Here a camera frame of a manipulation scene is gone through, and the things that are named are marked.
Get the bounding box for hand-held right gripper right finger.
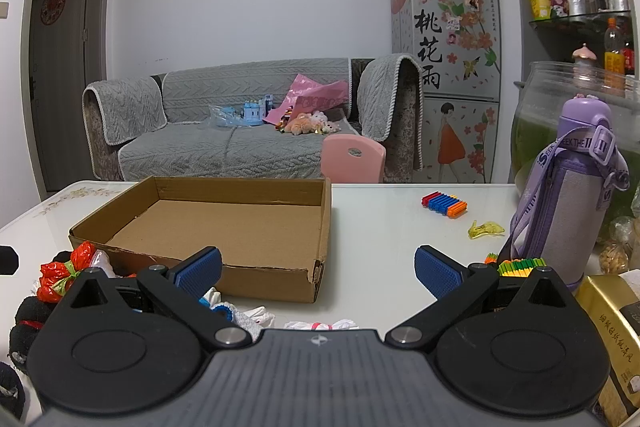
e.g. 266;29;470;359
385;245;581;350

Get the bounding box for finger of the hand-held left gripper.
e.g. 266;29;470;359
0;247;20;275

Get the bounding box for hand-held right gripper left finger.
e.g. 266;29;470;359
60;247;253;350

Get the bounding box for blue cloth bundle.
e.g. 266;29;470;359
199;287;234;321

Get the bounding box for brown cardboard box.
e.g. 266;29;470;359
69;176;333;304

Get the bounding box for red orange plastic bundle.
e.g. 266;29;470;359
39;241;98;303

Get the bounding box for white sock bundle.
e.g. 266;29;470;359
232;302;276;333

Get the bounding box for black sock bundle pink band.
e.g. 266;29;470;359
10;294;63;370

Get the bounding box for clear plastic bag bundle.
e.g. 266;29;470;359
92;252;117;279

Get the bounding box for black red sock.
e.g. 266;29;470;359
0;362;26;418

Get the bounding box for white tissue bundle pink bands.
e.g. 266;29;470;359
284;318;358;332

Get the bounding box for white desktop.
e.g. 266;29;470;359
0;179;631;343

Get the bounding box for yellow plastic clip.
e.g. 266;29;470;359
468;220;507;239

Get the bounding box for blue orange stick bundle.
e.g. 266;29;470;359
421;191;468;214

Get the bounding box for green yellow stick bundle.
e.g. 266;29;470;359
485;252;548;278

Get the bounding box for grey sofa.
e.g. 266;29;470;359
82;54;426;182

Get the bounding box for pink plastic chair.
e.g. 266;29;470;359
322;134;387;184

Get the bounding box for refrigerator with flower stickers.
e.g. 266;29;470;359
391;0;502;184

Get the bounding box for purple water bottle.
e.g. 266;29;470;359
492;94;631;293

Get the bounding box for dark door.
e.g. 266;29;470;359
20;0;113;202

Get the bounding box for blue toy castle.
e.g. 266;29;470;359
241;94;275;126

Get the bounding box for orange plush toy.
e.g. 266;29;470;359
285;111;328;136

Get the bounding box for gold box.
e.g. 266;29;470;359
575;274;640;425

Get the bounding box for bag of nuts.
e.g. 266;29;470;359
597;217;640;278

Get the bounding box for glass fish bowl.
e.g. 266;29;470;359
510;61;640;228

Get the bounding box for pink plastic bag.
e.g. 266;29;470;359
263;74;349;126

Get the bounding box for red round door ornament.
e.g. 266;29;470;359
42;0;67;26

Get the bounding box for pink mushroom figurine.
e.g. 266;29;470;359
572;44;599;75

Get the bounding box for orange drink bottle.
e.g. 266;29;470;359
604;18;626;75

